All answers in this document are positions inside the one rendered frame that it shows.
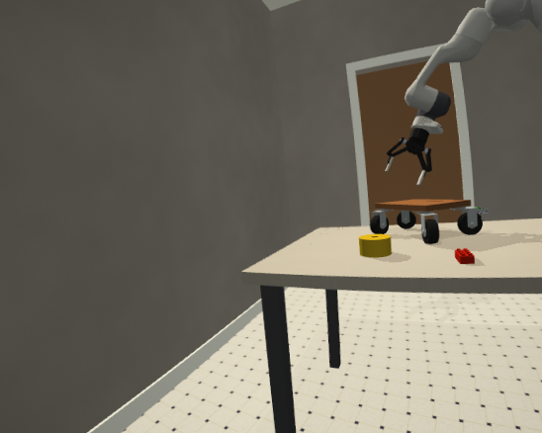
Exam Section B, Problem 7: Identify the red toy brick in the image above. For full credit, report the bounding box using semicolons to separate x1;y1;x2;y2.
455;248;475;264

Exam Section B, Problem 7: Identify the brown wooden-top dolly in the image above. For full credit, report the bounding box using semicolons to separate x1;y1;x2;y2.
370;200;491;244

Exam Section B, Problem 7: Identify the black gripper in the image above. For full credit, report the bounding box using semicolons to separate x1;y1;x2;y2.
385;128;432;186

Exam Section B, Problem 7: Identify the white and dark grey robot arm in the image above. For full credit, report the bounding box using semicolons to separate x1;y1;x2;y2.
405;0;542;134

